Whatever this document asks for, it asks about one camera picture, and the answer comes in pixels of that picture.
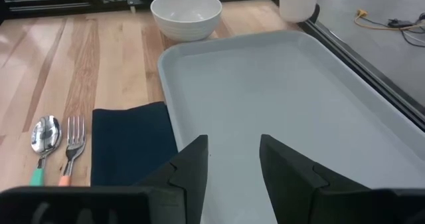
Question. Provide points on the white ceramic mug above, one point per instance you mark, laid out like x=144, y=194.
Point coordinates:
x=297, y=4

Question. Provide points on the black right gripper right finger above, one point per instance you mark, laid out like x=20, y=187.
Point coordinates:
x=289, y=184

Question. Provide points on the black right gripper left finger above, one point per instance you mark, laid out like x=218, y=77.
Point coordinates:
x=186, y=184

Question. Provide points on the grey plastic tray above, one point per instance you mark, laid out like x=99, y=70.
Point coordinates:
x=282, y=94

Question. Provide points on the navy cloth napkin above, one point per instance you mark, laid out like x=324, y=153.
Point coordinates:
x=129, y=144

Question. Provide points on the white ceramic bowl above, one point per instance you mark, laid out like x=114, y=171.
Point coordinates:
x=186, y=21

